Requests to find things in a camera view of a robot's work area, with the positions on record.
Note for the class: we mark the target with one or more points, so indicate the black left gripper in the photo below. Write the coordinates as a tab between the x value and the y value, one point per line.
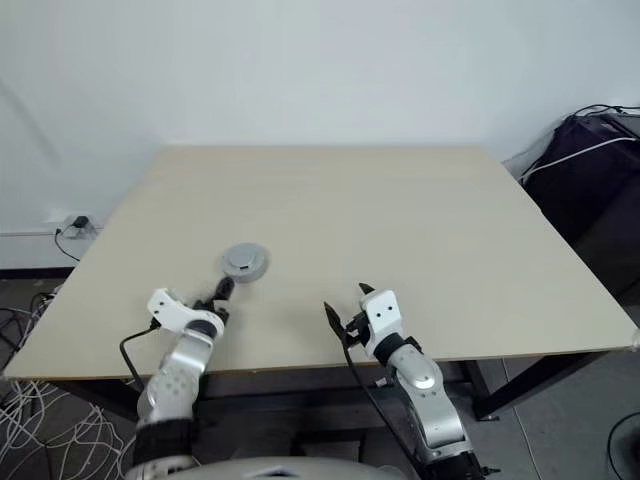
215	306

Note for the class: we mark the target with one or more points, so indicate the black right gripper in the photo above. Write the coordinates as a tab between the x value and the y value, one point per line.
357	332

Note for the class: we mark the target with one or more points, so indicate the silver finned rotor disc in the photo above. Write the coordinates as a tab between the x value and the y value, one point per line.
242	255

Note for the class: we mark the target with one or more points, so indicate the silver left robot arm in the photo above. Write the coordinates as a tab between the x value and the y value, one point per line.
175	375

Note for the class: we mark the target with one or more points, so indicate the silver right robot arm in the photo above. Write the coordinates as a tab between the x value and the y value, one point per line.
425	400

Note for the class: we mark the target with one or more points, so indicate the small white connector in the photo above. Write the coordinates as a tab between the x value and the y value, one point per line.
381	384

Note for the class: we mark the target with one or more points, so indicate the black power adapter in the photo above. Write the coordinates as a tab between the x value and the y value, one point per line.
80	222

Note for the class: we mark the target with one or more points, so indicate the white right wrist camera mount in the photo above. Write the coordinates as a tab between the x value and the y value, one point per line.
382	315

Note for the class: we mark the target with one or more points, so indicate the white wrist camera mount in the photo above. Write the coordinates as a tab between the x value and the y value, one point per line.
382	315
172	310

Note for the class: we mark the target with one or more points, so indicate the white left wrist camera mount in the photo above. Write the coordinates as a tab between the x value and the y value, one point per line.
172	310

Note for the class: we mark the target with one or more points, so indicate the black table frame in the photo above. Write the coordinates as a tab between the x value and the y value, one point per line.
482	390

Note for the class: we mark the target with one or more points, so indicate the white wall power outlet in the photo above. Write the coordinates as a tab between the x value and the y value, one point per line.
65	220

